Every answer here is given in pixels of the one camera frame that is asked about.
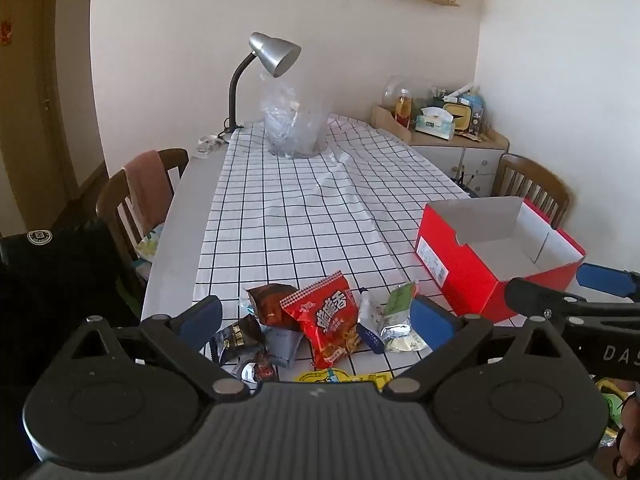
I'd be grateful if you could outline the yellow tissue holder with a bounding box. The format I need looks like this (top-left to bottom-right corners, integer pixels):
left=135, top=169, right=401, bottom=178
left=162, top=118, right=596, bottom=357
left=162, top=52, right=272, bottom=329
left=442, top=100, right=476, bottom=136

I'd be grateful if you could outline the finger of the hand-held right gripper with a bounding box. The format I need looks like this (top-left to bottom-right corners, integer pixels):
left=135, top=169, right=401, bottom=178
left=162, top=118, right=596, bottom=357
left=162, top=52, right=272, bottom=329
left=504, top=277, right=640, bottom=322
left=575, top=261, right=640, bottom=303

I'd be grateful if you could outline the glass dome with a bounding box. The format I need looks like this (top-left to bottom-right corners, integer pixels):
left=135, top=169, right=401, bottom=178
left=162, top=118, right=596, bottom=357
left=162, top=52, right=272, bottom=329
left=382, top=75, right=434, bottom=117

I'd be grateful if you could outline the person's right hand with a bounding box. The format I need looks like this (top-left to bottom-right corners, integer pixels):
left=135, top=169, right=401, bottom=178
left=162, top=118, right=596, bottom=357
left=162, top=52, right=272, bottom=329
left=614, top=394, right=640, bottom=478

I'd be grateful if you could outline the black snack packet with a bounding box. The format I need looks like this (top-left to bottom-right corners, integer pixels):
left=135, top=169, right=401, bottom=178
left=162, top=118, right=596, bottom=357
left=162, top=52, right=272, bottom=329
left=215, top=316, right=266, bottom=364

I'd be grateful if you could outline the small clear wrapper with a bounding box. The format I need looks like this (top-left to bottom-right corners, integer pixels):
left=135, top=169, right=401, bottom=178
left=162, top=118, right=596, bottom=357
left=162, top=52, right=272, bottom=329
left=196, top=132, right=227, bottom=159

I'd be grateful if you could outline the yellow green bag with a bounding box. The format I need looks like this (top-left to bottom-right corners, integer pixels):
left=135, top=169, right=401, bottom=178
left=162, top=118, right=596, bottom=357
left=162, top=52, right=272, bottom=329
left=595, top=379, right=632, bottom=447

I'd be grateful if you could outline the red cardboard box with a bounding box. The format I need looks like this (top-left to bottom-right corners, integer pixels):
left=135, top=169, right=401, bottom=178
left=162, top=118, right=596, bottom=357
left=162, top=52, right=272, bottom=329
left=414, top=196, right=586, bottom=324

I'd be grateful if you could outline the tissue box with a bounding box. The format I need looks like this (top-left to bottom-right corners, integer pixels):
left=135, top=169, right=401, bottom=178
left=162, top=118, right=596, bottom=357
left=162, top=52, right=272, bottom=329
left=414, top=107, right=457, bottom=140

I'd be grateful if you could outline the yellow cartoon snack packet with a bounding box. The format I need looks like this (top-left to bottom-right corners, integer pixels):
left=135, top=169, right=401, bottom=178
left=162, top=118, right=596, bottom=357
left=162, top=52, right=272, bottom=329
left=294, top=367, right=392, bottom=394

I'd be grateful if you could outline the wooden chair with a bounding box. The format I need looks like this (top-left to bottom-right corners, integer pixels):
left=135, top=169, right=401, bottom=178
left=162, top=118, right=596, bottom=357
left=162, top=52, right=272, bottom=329
left=491, top=153, right=571, bottom=231
left=96, top=148, right=190, bottom=287

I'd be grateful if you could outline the black jacket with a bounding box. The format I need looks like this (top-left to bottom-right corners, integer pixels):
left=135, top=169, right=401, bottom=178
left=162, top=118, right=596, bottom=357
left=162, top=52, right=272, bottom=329
left=0, top=220, right=145, bottom=361

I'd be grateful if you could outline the green white snack packet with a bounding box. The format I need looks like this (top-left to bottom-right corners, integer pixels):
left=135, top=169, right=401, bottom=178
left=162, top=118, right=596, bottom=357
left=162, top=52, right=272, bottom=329
left=377, top=281, right=429, bottom=354

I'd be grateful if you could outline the small dark red snack packet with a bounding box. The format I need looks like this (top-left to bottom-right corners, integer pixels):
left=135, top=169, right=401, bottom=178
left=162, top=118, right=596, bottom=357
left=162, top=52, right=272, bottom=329
left=232, top=352, right=279, bottom=384

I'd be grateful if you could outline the checked white tablecloth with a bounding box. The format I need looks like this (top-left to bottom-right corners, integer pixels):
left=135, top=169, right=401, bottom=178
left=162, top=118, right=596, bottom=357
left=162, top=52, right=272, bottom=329
left=192, top=114, right=521, bottom=392

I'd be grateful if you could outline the white wooden cabinet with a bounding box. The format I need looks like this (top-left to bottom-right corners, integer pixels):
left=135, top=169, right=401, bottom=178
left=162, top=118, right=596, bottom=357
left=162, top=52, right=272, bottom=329
left=371, top=105, right=511, bottom=199

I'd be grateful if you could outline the patterned seat cushion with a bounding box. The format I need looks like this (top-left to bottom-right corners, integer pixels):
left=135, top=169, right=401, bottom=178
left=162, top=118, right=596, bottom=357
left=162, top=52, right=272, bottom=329
left=134, top=222, right=166, bottom=264

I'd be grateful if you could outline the white blue snack packet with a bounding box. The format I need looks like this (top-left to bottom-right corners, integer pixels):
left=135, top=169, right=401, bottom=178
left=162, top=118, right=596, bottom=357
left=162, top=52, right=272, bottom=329
left=356, top=287, right=386, bottom=356

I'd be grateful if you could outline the clear plastic bag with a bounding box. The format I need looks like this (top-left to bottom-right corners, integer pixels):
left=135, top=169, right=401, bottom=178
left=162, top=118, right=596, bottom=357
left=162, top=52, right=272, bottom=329
left=260, top=72, right=329, bottom=159

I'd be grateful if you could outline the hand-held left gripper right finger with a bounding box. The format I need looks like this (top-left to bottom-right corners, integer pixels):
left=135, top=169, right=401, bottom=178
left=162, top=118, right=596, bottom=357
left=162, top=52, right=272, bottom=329
left=382, top=295, right=571, bottom=402

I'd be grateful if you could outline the amber bottle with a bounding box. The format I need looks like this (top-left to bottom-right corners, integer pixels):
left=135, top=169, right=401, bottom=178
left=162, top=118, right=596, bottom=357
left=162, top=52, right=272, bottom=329
left=395, top=89, right=414, bottom=129

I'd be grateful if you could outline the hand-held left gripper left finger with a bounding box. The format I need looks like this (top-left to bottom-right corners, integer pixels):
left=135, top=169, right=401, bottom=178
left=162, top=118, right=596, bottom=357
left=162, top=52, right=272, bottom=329
left=70, top=295, right=251, bottom=404

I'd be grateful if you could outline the grey blue snack packet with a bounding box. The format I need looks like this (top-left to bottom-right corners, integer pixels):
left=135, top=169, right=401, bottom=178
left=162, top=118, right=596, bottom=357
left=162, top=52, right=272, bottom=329
left=262, top=327, right=305, bottom=370

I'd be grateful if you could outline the silver desk lamp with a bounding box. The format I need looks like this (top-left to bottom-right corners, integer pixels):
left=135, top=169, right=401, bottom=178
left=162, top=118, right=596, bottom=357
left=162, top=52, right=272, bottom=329
left=227, top=32, right=302, bottom=134

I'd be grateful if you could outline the wooden door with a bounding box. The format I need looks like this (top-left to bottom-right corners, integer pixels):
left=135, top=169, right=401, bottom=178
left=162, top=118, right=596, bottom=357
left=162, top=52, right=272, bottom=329
left=0, top=0, right=77, bottom=237

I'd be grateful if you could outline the brown snack packet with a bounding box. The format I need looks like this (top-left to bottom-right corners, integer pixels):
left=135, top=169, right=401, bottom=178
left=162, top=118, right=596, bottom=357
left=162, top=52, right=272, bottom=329
left=244, top=283, right=301, bottom=331

